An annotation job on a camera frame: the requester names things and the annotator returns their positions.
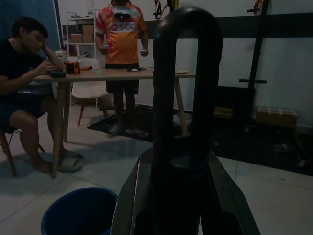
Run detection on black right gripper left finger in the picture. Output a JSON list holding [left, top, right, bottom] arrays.
[[111, 146, 154, 235]]

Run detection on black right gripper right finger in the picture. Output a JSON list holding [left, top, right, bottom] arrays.
[[209, 149, 261, 235]]

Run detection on black loop dustpan handle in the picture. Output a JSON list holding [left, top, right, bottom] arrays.
[[149, 6, 224, 235]]

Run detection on black floor mat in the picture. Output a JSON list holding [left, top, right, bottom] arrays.
[[87, 105, 313, 168]]

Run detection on grey sandal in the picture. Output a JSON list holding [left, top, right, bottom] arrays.
[[106, 125, 127, 138]]

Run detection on blue plastic bucket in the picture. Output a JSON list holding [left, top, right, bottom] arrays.
[[41, 187, 119, 235]]

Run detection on grey slipper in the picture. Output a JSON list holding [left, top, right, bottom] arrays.
[[57, 150, 85, 172]]

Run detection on yellow crate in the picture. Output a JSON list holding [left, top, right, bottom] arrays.
[[255, 105, 299, 128]]

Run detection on white shell chair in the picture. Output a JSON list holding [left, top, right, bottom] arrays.
[[71, 58, 110, 127]]

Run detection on light wooden table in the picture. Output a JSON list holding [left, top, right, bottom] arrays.
[[33, 68, 196, 179]]

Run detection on black metal stand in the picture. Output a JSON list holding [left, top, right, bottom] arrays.
[[238, 6, 272, 134]]

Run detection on orange and black device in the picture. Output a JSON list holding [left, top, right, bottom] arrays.
[[64, 61, 80, 74]]

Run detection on black bowl-shaped item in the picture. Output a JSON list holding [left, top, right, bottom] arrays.
[[47, 70, 67, 79]]

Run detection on standing person in orange shirt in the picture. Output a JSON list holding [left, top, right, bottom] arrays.
[[95, 0, 150, 134]]

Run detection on white shelf unit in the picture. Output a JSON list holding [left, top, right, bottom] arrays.
[[65, 17, 97, 106]]

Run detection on seated person in dark shirt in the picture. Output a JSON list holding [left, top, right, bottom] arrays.
[[0, 16, 67, 173]]

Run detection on white VR headset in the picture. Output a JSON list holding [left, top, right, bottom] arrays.
[[113, 6, 134, 19]]

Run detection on black hanging strap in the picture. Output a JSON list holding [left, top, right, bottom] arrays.
[[153, 0, 163, 20]]

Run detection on yellow hanging strap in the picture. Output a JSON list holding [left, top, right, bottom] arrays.
[[166, 0, 181, 12]]

